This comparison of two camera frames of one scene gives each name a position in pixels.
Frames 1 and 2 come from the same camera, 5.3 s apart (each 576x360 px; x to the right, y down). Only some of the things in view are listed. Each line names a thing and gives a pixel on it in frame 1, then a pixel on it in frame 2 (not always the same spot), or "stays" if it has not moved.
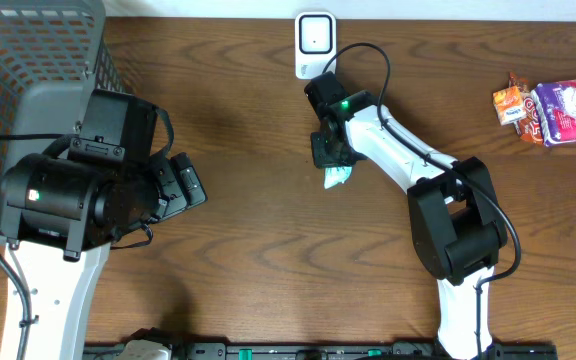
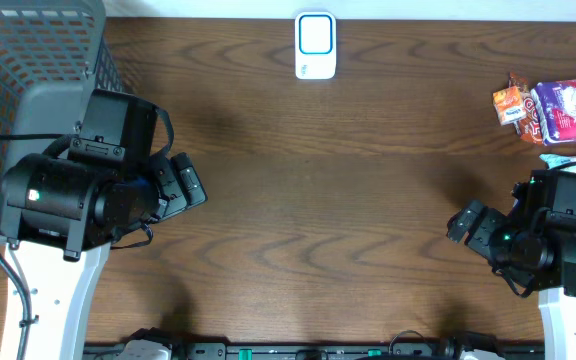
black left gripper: [179, 185] stays
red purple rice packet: [569, 110] stays
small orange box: [509, 105] stays
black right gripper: [322, 160] to [480, 236]
